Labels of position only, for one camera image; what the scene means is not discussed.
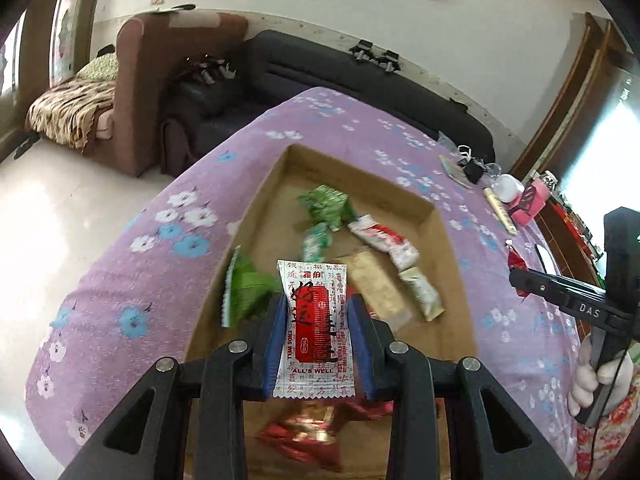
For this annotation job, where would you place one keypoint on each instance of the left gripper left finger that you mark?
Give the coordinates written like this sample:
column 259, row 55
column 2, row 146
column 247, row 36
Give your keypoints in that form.
column 244, row 370

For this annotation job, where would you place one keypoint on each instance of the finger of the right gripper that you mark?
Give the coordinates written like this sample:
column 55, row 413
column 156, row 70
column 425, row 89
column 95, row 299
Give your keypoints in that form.
column 528, row 282

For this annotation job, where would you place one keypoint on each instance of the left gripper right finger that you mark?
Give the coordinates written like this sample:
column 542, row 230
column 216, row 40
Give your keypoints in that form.
column 389, row 370

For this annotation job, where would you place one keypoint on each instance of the small red snack packet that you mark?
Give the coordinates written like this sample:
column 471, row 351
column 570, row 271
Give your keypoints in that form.
column 515, row 261

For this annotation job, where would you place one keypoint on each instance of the dark red chocolate snack packet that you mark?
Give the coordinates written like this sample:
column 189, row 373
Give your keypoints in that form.
column 361, row 409

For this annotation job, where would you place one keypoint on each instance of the pale green white packet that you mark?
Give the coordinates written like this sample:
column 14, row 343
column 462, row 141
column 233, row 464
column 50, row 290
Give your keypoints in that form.
column 426, row 295

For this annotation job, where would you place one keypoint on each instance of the white red All's Well packet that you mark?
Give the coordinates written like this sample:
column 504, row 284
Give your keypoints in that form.
column 316, row 358

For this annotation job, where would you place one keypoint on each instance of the clear green candy packet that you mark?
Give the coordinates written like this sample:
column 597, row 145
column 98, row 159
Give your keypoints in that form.
column 247, row 291

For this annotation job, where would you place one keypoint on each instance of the beige long wafer packet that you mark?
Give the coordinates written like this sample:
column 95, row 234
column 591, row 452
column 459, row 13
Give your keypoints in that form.
column 372, row 276

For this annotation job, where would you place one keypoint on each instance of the crinkled red snack packet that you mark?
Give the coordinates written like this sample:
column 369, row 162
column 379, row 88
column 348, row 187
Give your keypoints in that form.
column 306, row 435

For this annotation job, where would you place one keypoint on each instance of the white red printed packet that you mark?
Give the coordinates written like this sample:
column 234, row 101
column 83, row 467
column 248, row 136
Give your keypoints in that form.
column 384, row 239

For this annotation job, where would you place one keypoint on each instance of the small green pea packet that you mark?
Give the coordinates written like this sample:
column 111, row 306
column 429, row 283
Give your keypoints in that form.
column 315, row 243

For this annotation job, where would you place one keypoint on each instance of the green snack packet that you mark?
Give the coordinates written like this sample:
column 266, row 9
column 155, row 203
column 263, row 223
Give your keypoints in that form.
column 329, row 206

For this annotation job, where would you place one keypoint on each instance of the right gloved hand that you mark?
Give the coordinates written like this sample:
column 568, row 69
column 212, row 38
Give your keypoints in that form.
column 616, row 373

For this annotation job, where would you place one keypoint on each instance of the long cream biscuit pack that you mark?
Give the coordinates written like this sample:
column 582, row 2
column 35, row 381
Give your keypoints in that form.
column 500, row 210

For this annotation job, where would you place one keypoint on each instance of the pink knitted bottle sleeve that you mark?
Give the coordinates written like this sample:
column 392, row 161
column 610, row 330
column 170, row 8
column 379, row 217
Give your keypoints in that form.
column 545, row 184

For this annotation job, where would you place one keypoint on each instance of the white round container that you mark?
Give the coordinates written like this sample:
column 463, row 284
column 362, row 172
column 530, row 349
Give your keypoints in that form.
column 507, row 188

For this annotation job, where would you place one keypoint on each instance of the clear plastic cup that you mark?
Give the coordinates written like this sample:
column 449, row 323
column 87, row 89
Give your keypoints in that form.
column 492, row 169

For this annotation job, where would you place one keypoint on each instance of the cardboard box tray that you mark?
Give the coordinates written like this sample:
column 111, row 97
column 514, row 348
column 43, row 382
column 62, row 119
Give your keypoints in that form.
column 278, row 226

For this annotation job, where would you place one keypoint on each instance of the black mug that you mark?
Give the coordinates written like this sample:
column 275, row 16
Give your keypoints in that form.
column 474, row 170

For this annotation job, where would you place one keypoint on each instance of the green booklet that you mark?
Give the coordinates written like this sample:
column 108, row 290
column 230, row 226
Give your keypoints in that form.
column 454, row 171

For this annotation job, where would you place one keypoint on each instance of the purple floral tablecloth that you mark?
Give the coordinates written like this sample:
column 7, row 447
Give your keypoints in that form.
column 142, row 298

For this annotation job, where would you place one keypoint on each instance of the black clamp device right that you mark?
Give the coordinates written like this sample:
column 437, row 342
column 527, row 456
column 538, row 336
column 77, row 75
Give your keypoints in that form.
column 388, row 61

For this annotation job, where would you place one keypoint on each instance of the black clamp device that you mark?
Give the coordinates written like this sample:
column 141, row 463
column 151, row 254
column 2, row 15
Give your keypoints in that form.
column 362, row 51
column 388, row 61

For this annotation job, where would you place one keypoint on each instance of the black sofa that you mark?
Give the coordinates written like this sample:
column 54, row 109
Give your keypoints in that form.
column 273, row 67

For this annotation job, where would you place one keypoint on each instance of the black clamp device left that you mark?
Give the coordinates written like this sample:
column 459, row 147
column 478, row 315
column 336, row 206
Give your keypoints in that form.
column 362, row 51

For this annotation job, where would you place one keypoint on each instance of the black gear on sofa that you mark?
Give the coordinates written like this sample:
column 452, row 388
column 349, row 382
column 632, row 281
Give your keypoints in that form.
column 208, row 70

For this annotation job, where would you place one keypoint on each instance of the patterned blanket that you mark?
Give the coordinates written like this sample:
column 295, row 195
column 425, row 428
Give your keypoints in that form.
column 68, row 113

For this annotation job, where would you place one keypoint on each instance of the brown armchair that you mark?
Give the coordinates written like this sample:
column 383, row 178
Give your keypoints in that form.
column 149, row 47

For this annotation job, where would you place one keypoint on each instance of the wooden glass door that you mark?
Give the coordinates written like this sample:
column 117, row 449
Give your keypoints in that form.
column 46, row 23

